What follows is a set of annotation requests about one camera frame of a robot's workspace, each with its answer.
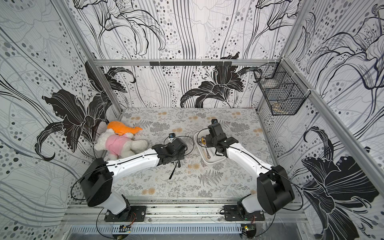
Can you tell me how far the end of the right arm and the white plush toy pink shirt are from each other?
0.53 meters

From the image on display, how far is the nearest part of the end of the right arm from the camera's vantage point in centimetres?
60

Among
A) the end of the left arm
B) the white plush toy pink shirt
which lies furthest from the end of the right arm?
the white plush toy pink shirt

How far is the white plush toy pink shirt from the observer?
3.00 ft

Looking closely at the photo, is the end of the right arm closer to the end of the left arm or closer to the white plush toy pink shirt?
the end of the left arm
